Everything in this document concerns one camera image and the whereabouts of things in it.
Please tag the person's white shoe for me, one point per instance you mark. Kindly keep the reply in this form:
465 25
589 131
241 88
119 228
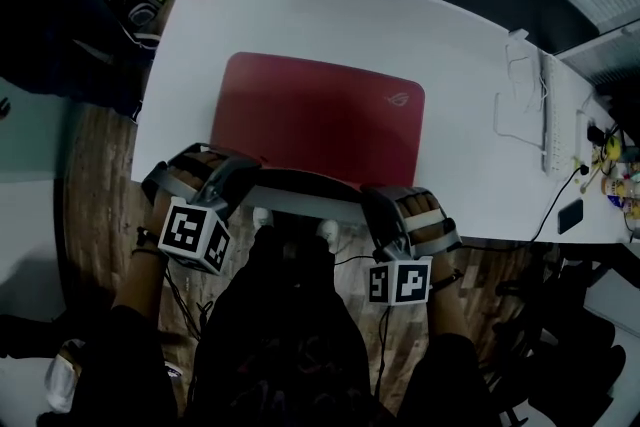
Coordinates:
262 216
328 229

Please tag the white divider clip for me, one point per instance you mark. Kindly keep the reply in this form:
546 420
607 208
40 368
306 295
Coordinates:
518 35

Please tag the black wrist band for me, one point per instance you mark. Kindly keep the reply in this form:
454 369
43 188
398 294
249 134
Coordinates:
447 279
147 252

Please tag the black office chair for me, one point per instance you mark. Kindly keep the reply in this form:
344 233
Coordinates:
565 365

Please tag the person's right hand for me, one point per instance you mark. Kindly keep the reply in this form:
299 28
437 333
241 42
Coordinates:
422 205

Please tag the person's left forearm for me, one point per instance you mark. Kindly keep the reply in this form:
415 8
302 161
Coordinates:
140 280

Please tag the person's left hand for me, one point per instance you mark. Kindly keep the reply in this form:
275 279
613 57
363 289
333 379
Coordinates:
200 165

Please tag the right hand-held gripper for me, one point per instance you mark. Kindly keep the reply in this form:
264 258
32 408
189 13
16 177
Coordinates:
412 282

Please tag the black monitor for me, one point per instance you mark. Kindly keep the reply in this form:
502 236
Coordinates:
625 115

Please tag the person's black clothing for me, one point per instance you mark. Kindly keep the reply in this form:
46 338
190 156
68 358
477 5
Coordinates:
280 340

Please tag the group of small toy figures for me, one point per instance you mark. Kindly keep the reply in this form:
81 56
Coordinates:
613 147

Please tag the person's right forearm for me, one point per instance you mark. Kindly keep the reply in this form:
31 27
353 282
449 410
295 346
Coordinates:
445 310

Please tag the black power adapter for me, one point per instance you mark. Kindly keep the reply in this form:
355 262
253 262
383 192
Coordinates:
595 135

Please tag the red mouse pad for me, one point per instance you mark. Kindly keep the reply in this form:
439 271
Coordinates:
320 120

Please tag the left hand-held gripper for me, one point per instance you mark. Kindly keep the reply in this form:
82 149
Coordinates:
192 235

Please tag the black phone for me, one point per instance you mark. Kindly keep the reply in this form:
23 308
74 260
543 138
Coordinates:
570 216

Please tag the white keyboard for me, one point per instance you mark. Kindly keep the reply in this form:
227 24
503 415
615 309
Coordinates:
560 120

